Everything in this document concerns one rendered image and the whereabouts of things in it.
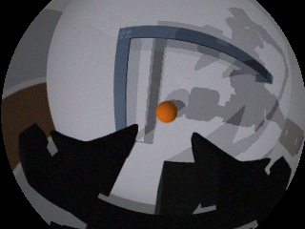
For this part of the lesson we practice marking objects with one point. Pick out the orange-brown ball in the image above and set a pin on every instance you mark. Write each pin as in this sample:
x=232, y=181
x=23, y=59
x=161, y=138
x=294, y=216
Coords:
x=166, y=108

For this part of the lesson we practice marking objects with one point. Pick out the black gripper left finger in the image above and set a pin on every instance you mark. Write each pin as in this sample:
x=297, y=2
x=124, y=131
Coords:
x=103, y=158

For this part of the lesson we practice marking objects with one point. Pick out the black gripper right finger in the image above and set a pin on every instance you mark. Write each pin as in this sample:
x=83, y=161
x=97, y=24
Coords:
x=217, y=172

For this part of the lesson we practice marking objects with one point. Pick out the translucent orange ball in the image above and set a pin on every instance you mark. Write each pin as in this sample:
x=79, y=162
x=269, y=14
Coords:
x=167, y=118

